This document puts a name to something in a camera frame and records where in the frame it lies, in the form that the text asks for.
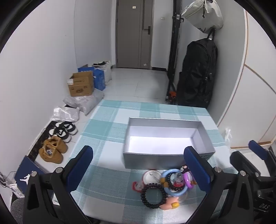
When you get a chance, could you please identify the clear red plastic charm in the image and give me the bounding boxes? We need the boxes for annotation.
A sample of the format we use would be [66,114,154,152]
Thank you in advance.
[173,172,184,187]

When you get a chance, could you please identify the white power strip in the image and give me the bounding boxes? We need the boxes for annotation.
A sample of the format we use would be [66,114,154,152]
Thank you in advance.
[10,183,24,198]

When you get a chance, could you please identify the blue ring bracelet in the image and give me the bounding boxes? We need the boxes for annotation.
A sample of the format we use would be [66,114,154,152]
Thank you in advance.
[161,168,189,197]

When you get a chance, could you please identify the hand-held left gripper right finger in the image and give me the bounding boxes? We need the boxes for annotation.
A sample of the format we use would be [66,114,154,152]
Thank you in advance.
[184,146,257,224]

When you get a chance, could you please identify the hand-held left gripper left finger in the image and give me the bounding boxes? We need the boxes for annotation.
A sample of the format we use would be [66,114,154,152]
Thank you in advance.
[23,146,102,224]

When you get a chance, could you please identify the white hanging bag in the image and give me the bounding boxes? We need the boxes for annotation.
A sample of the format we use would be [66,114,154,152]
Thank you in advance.
[181,0,224,34]

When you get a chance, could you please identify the black tripod stand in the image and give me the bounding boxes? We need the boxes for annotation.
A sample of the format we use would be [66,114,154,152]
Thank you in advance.
[165,0,184,101]

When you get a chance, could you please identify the white sack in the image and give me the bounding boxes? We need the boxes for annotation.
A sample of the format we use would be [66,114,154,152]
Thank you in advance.
[92,61,112,85]

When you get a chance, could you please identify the white plastic package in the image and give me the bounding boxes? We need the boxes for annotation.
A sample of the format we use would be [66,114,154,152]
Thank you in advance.
[52,106,80,122]

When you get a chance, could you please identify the blue shoebox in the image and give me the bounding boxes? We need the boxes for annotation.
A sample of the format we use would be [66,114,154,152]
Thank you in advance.
[14,155,54,195]

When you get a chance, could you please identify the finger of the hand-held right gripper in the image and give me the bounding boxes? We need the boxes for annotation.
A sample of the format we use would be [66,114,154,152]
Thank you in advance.
[249,140,276,166]
[230,151,267,177]

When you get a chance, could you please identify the grey plastic mailer bags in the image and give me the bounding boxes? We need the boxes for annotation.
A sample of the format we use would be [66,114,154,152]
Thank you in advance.
[63,89,104,116]

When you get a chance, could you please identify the black spiral hair tie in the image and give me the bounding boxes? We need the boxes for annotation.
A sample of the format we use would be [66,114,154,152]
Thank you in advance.
[141,183,168,209]

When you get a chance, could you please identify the silver cardboard box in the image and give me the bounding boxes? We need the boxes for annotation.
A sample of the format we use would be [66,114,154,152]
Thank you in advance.
[122,117,216,170]

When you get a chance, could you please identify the pink and yellow toy figure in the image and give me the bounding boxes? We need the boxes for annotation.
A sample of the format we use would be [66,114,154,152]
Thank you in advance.
[160,197,180,210]

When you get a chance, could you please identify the black backpack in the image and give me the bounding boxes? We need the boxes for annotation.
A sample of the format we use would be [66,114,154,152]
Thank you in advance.
[176,29,218,108]

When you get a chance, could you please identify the brown cardboard box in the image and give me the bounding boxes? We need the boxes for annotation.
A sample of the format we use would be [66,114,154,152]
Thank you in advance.
[69,71,95,97]

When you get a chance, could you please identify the blue cardboard box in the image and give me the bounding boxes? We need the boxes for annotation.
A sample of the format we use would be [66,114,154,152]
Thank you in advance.
[78,64,106,91]

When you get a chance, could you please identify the tan boot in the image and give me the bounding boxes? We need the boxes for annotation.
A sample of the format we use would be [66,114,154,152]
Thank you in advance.
[46,136,68,154]
[39,143,63,164]

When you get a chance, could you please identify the black and white sneaker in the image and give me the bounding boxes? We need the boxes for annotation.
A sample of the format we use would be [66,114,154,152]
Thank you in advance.
[55,121,78,135]
[48,129,71,144]

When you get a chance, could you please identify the white wardrobe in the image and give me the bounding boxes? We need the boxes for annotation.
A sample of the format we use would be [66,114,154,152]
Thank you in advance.
[216,10,276,149]

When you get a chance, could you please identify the grey chair seat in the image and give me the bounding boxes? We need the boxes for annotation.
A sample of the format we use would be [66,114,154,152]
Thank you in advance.
[10,197,28,224]

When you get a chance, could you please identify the purple ring bracelet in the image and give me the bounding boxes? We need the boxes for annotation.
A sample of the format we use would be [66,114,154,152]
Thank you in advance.
[182,171,196,189]

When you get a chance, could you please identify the white round case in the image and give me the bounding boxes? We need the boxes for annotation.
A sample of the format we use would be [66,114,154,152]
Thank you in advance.
[142,170,162,186]

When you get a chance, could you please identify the grey door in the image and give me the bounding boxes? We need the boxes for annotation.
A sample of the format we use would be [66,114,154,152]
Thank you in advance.
[115,0,153,70]

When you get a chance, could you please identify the teal checked tablecloth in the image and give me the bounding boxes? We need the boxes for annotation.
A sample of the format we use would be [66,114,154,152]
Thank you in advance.
[53,99,238,224]

